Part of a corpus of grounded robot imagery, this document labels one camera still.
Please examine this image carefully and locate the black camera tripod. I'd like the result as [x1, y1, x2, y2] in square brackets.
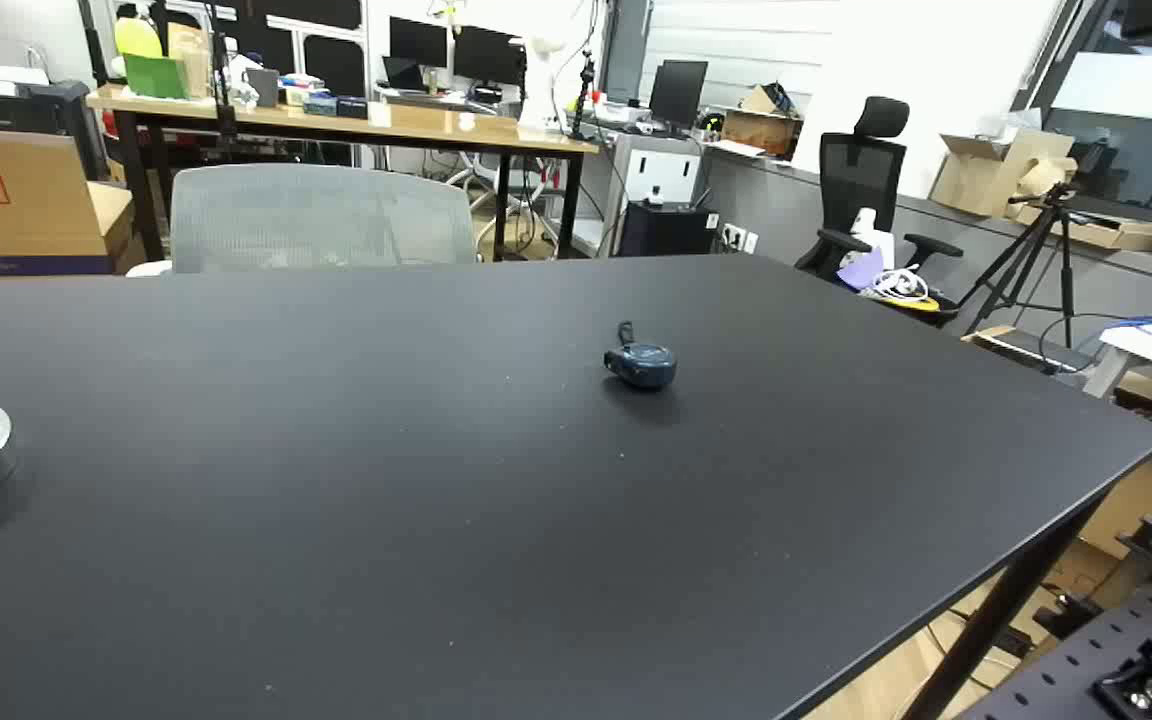
[957, 180, 1088, 358]

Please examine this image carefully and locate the white power strip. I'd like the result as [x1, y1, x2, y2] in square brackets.
[717, 215, 762, 256]

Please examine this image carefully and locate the black perforated breadboard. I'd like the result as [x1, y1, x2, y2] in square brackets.
[958, 518, 1152, 720]

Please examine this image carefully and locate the white plastic bottle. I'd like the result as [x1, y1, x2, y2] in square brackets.
[850, 206, 898, 276]

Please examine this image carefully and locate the white yellow bicycle helmet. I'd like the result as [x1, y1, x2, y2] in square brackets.
[866, 266, 946, 319]

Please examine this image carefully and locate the cardboard box with red print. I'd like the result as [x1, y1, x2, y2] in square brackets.
[0, 130, 138, 276]

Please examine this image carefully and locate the wooden desk with black legs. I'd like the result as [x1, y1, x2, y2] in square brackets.
[92, 90, 603, 266]

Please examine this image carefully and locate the black monitor on cabinet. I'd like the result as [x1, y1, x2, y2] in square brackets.
[647, 58, 711, 136]

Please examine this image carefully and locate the white drawer cabinet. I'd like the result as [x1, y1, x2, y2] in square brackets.
[614, 136, 706, 256]

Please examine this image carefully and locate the green folder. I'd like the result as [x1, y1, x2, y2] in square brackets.
[121, 51, 193, 105]

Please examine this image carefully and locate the grey mesh chair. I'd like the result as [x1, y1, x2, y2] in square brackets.
[166, 160, 481, 276]

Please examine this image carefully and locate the open cardboard box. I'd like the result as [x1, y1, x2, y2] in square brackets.
[927, 130, 1078, 224]

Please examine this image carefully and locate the black table leg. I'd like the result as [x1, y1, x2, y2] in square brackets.
[898, 512, 1088, 720]

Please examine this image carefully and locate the black printer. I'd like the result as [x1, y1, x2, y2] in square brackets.
[0, 72, 94, 136]

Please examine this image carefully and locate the black computer monitor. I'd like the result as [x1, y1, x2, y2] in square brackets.
[383, 12, 450, 72]
[450, 19, 526, 92]

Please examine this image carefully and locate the black office chair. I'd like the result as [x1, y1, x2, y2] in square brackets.
[793, 92, 967, 294]

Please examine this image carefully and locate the blue black measuring tape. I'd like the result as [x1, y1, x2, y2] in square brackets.
[599, 317, 678, 395]

